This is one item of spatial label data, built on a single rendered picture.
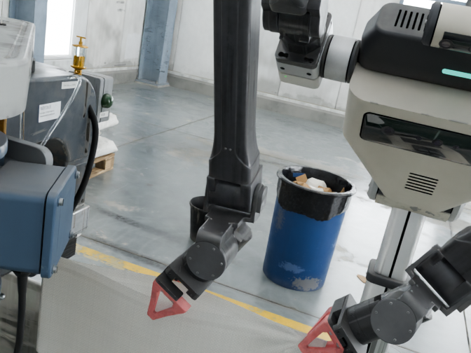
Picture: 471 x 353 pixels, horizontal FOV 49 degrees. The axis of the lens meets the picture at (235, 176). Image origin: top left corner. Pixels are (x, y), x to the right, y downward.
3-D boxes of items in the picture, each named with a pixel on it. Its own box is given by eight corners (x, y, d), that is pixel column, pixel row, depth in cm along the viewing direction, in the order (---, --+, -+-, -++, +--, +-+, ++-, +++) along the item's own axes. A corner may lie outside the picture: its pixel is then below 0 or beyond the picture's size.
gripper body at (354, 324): (329, 328, 73) (376, 309, 70) (340, 296, 82) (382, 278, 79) (352, 368, 73) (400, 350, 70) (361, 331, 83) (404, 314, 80)
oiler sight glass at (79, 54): (88, 67, 96) (90, 47, 95) (80, 67, 94) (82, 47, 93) (76, 64, 97) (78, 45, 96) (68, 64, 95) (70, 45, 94)
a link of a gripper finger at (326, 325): (284, 337, 79) (338, 315, 75) (296, 315, 85) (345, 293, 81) (308, 375, 79) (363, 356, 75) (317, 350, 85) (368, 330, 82)
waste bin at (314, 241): (336, 270, 346) (362, 179, 327) (323, 306, 299) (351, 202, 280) (268, 248, 359) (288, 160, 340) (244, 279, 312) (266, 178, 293)
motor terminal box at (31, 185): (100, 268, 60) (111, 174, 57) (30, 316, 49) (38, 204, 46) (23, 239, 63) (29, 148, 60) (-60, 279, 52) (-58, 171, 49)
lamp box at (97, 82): (108, 121, 106) (113, 77, 103) (96, 124, 102) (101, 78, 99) (77, 112, 108) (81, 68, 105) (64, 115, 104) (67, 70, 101)
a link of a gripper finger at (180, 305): (127, 308, 81) (161, 271, 77) (149, 288, 87) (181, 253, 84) (158, 339, 80) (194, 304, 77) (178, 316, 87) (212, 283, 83)
